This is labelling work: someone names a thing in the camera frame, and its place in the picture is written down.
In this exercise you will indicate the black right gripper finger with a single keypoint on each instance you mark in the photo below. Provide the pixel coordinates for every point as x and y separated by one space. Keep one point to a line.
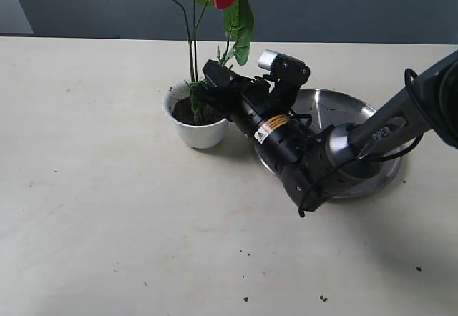
217 98
216 75

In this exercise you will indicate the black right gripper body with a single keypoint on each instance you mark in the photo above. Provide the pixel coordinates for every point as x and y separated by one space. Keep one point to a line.
263 112

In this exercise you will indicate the red anthurium flowers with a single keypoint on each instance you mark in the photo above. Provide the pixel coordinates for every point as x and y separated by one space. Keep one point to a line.
238 26

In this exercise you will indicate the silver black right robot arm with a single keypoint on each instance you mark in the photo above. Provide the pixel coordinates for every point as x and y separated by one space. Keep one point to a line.
426 103

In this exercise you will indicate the white ceramic flower pot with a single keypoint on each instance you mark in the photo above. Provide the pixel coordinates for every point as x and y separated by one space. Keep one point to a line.
195 136

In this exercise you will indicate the dark potting soil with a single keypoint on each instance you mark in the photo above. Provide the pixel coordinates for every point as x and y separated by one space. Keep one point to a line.
183 113

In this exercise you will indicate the stainless steel bowl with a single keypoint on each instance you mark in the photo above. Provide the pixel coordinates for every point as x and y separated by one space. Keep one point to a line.
322 105

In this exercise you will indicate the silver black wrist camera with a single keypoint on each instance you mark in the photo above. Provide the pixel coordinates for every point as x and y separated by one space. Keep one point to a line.
284 68

